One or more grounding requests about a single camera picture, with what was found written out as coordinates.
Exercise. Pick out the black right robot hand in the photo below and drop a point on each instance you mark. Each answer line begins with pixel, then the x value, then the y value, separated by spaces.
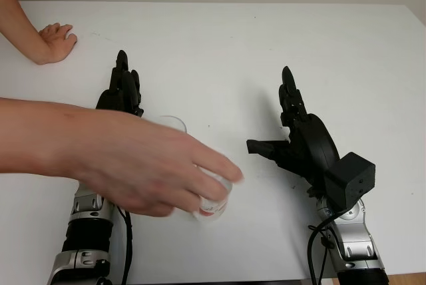
pixel 309 145

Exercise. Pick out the person's left hand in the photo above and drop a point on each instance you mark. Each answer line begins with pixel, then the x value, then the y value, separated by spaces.
pixel 58 43

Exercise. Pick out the person's right hand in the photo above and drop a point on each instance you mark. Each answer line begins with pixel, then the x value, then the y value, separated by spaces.
pixel 149 165

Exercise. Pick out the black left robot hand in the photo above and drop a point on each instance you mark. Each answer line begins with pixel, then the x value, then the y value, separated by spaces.
pixel 116 98

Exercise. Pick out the clear plastic water bottle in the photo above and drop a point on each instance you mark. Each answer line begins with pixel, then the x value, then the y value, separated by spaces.
pixel 214 206

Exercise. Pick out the person's left forearm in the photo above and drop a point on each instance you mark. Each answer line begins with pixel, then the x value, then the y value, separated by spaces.
pixel 16 22

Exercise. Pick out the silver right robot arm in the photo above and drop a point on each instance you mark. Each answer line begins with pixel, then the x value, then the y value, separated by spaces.
pixel 356 231

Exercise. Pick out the person's right forearm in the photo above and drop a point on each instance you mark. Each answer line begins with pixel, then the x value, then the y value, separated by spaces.
pixel 33 135

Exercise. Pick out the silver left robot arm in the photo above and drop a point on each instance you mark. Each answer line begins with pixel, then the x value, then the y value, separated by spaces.
pixel 86 228

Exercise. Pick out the clear plastic cup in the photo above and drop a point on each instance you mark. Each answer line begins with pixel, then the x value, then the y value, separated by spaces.
pixel 174 123

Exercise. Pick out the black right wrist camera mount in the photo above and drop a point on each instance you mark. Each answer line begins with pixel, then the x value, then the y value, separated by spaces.
pixel 352 178

